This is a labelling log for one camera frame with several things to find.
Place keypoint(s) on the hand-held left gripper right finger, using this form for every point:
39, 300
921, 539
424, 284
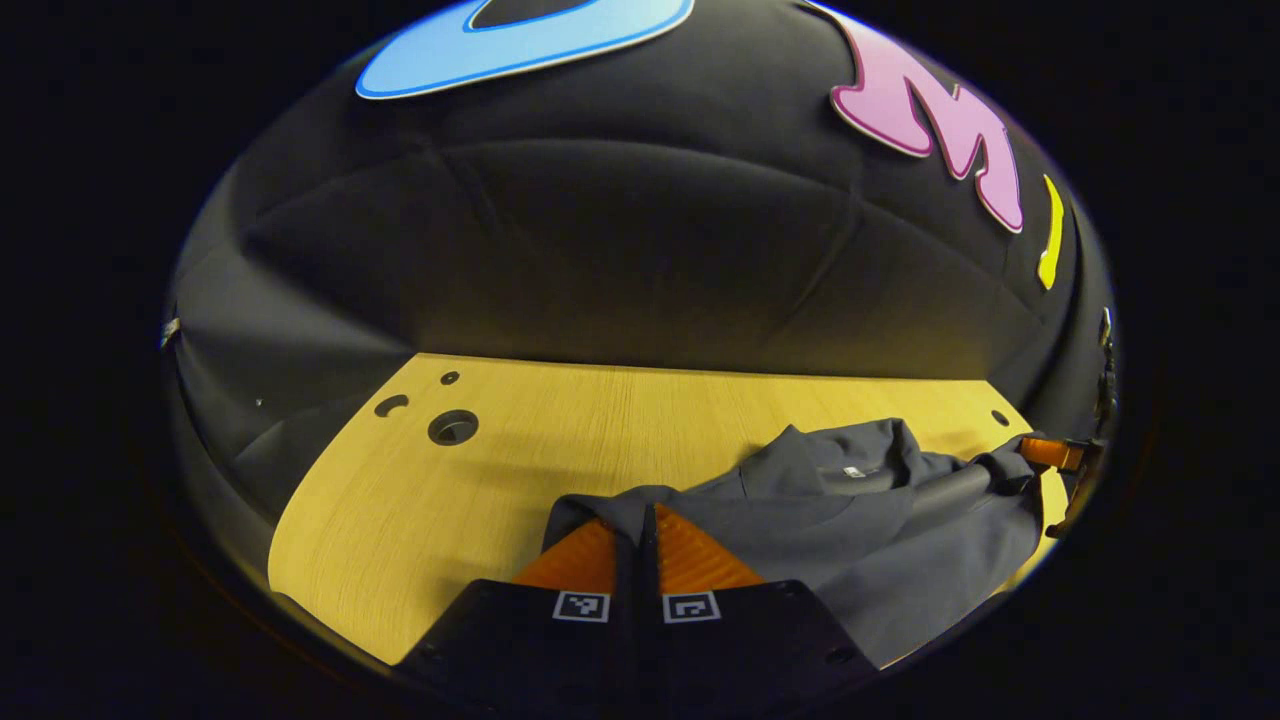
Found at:
652, 610

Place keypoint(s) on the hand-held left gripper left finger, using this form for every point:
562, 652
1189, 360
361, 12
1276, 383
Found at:
625, 610

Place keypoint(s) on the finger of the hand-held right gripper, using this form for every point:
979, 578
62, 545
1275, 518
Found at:
1050, 452

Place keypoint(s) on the grey shirt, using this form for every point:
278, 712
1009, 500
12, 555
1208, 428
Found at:
850, 520

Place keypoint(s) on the black backdrop cloth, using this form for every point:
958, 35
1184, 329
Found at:
650, 250

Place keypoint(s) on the white clip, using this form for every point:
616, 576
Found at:
170, 332

